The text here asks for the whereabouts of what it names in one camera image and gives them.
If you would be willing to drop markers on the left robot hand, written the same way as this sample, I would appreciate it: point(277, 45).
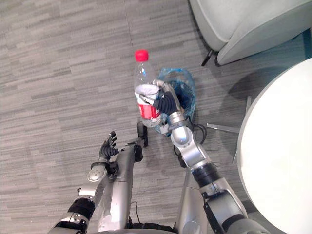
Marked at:
point(107, 150)

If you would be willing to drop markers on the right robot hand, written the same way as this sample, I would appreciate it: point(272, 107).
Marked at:
point(165, 98)

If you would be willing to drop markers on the clear plastic bottle red cap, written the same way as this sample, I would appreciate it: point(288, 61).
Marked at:
point(145, 89)

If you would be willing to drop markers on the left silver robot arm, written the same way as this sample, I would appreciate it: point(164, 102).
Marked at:
point(85, 195)

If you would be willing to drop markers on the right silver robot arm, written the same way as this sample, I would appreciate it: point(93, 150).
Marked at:
point(207, 175)

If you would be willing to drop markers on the small bin blue bag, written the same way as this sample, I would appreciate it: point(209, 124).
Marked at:
point(181, 90)

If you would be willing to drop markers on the round white tea table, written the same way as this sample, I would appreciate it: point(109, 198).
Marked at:
point(278, 148)

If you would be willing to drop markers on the left silver robot leg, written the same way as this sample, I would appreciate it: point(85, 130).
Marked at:
point(124, 180)

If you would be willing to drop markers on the silver robot leg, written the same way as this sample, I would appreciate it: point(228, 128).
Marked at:
point(124, 180)
point(189, 207)

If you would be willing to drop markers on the right silver robot leg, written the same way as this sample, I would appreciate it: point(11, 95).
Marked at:
point(189, 207)

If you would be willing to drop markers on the light grey armchair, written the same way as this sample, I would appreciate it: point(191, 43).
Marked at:
point(246, 26)

